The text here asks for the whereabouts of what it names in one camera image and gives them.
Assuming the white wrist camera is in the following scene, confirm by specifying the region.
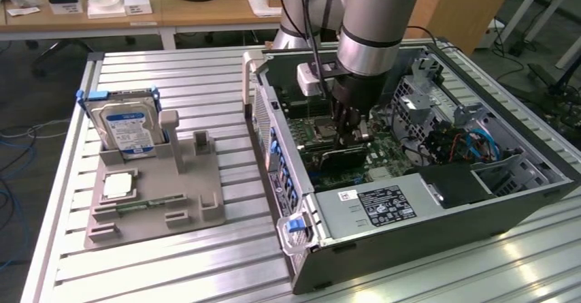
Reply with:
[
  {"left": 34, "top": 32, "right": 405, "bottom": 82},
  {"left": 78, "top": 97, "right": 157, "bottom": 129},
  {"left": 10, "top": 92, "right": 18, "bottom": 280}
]
[{"left": 295, "top": 62, "right": 339, "bottom": 97}]

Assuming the silver CPU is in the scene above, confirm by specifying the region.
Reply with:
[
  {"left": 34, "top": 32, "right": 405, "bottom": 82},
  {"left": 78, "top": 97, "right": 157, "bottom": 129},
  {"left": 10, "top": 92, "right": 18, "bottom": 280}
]
[{"left": 101, "top": 174, "right": 135, "bottom": 199}]

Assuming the green motherboard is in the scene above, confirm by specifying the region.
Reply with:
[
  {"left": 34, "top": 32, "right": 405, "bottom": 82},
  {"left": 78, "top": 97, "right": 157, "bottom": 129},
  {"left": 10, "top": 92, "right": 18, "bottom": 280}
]
[{"left": 277, "top": 91, "right": 437, "bottom": 193}]

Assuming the black graphics card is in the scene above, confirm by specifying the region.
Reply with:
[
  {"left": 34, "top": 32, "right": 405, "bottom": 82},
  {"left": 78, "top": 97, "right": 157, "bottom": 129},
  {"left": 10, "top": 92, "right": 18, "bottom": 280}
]
[{"left": 317, "top": 143, "right": 370, "bottom": 172}]

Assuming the green RAM stick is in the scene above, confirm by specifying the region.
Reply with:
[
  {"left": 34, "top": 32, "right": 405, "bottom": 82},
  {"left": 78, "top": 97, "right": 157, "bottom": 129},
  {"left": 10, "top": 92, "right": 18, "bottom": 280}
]
[{"left": 114, "top": 195, "right": 183, "bottom": 213}]

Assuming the black chair base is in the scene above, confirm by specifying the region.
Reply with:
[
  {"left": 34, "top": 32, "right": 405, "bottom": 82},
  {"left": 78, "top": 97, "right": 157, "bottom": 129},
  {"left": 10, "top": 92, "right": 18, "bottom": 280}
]
[{"left": 25, "top": 38, "right": 93, "bottom": 78}]

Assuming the wooden desk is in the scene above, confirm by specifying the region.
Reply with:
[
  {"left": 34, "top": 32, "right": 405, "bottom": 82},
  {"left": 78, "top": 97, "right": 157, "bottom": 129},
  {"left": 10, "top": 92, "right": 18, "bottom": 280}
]
[{"left": 0, "top": 0, "right": 409, "bottom": 42}]

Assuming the wooden cabinet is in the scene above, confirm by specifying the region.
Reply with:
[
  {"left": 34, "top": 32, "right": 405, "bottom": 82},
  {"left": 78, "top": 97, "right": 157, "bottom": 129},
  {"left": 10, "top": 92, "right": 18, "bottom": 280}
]
[{"left": 407, "top": 0, "right": 521, "bottom": 56}]

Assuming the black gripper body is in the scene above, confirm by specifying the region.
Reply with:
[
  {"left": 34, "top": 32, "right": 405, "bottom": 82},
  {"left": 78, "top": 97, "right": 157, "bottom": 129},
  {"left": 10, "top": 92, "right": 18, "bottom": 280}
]
[{"left": 327, "top": 72, "right": 387, "bottom": 114}]

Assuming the white floor cable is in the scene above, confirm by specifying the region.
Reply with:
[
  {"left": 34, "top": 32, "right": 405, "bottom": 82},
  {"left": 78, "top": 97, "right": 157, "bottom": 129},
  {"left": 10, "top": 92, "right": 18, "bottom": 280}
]
[{"left": 0, "top": 118, "right": 73, "bottom": 140}]

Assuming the blue floor cable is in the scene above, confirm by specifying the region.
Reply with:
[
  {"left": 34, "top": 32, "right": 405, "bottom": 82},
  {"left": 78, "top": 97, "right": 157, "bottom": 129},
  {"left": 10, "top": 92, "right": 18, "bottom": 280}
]
[{"left": 0, "top": 138, "right": 33, "bottom": 270}]

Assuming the grey power supply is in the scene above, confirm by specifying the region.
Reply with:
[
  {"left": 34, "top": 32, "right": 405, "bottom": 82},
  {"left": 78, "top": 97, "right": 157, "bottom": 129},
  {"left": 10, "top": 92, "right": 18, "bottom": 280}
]
[{"left": 311, "top": 173, "right": 443, "bottom": 241}]

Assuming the white paper stack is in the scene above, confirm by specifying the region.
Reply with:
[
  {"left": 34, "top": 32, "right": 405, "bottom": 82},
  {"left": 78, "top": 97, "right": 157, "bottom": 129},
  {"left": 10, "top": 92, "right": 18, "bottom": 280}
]
[{"left": 245, "top": 0, "right": 283, "bottom": 18}]

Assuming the red wire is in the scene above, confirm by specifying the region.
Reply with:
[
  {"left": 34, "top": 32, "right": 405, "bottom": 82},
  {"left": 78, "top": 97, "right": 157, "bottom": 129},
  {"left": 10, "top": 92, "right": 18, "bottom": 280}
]
[{"left": 445, "top": 131, "right": 469, "bottom": 161}]

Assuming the plain white box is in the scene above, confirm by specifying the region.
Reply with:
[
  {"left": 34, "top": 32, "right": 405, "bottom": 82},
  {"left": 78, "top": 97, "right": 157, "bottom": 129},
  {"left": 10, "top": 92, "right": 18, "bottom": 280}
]
[{"left": 122, "top": 0, "right": 151, "bottom": 16}]

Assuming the grey parts rack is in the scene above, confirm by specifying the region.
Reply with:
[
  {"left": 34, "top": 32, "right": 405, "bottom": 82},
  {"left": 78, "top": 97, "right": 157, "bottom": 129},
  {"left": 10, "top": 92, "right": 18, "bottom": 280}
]
[{"left": 83, "top": 110, "right": 226, "bottom": 251}]

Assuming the white paper label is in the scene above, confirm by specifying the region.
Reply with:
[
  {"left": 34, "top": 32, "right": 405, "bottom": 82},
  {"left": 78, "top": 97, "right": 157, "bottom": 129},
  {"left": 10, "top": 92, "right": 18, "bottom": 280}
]
[{"left": 5, "top": 6, "right": 41, "bottom": 16}]

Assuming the blue wire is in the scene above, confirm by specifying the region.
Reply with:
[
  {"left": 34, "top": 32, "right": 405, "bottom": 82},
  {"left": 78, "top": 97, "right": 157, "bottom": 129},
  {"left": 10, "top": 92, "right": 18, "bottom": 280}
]
[{"left": 470, "top": 130, "right": 501, "bottom": 161}]

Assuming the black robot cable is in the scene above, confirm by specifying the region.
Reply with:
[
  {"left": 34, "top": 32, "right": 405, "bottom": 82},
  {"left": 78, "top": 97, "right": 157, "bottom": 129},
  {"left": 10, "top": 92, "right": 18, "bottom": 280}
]
[{"left": 277, "top": 0, "right": 326, "bottom": 91}]

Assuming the hard disk with blue carrier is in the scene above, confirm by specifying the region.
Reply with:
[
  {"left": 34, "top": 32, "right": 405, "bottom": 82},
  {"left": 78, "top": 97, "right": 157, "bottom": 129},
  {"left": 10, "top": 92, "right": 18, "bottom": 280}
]
[{"left": 75, "top": 85, "right": 166, "bottom": 155}]

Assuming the black open PC case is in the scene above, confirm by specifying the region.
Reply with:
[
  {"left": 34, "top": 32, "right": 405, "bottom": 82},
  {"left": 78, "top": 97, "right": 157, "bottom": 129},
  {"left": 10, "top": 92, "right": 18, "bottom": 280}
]
[{"left": 242, "top": 36, "right": 581, "bottom": 296}]

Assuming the CPU socket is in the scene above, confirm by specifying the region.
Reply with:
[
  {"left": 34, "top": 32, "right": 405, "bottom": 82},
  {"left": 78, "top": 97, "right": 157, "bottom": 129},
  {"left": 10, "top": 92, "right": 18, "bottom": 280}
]
[{"left": 307, "top": 116, "right": 337, "bottom": 144}]

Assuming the white box with round dish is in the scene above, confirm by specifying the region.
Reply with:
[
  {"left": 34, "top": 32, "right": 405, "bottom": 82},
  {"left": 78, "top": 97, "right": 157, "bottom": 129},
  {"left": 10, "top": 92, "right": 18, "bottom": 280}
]
[{"left": 86, "top": 0, "right": 127, "bottom": 20}]

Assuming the black and white box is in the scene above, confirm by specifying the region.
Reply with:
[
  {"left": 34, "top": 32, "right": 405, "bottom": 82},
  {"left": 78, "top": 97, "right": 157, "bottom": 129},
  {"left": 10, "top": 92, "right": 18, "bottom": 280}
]
[{"left": 45, "top": 0, "right": 83, "bottom": 16}]

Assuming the metal disk bay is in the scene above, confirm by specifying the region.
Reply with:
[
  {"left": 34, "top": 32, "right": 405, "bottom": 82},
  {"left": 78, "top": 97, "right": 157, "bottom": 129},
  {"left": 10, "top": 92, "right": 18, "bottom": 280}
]
[{"left": 469, "top": 153, "right": 569, "bottom": 199}]

